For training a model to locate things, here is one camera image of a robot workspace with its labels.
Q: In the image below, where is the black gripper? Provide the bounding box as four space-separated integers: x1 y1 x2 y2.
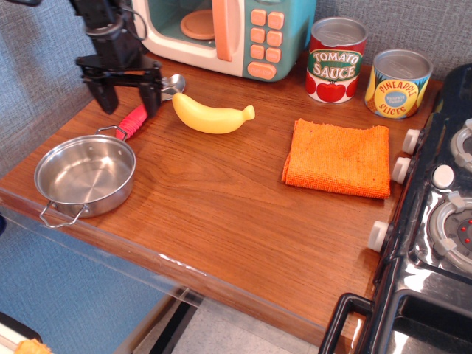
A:
76 25 162 118

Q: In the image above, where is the red handled metal spoon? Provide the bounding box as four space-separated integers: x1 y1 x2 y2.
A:
115 74 186 141

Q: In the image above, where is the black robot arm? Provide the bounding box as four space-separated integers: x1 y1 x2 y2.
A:
71 1 162 117

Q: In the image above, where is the yellow toy banana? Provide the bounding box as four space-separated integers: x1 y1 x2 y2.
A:
172 93 255 134

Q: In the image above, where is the silver metal pan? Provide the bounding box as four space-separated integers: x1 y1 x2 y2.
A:
34 125 136 229

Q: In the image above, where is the teal toy microwave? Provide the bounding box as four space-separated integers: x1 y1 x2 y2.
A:
131 1 316 82

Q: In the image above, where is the tomato sauce can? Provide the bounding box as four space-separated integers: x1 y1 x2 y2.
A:
305 17 367 104

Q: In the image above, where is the orange folded cloth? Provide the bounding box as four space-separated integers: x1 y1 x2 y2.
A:
282 119 390 199

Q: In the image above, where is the pineapple slices can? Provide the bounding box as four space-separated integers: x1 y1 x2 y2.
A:
364 49 433 119

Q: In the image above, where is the white stove knob middle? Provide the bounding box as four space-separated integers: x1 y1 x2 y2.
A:
392 157 411 184

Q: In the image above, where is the white stove knob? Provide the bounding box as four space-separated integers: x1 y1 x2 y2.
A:
402 129 421 155
368 221 389 252
392 157 411 184

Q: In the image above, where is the white stove knob upper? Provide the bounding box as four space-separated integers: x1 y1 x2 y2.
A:
402 129 421 155

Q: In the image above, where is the white stove knob lower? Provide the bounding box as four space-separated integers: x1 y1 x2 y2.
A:
368 221 389 252

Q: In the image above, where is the black toy stove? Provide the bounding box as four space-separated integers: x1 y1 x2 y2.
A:
319 64 471 353

